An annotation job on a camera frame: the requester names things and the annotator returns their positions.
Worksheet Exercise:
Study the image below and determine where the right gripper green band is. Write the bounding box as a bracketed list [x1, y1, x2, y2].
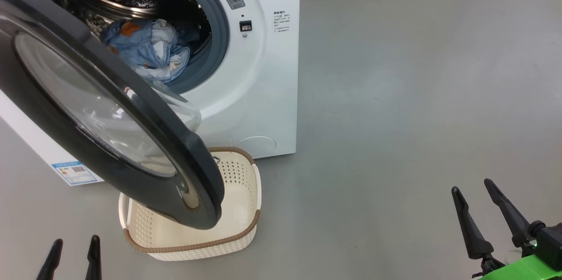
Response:
[451, 178, 562, 280]

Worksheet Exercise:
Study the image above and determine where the white grey garment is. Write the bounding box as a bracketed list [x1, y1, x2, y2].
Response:
[151, 18, 178, 52]

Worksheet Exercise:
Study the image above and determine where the dark round washing machine door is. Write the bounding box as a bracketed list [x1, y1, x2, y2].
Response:
[0, 0, 226, 230]

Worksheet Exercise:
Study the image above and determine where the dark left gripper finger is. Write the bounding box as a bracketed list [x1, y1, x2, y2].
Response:
[85, 234, 103, 280]
[35, 238, 64, 280]

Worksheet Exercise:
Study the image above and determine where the cream perforated laundry basket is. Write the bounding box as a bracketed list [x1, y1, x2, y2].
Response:
[118, 147, 263, 262]

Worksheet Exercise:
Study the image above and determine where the round white filter cover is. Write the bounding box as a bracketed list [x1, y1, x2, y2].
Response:
[234, 136, 277, 158]

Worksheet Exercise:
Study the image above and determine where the white front-load washing machine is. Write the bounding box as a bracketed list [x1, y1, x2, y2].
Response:
[0, 0, 302, 187]

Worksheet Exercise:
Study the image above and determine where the blue white energy label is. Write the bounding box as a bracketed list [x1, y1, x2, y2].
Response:
[51, 161, 100, 186]

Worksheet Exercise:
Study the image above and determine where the grey rubber door gasket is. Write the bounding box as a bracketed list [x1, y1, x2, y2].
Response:
[23, 0, 231, 95]

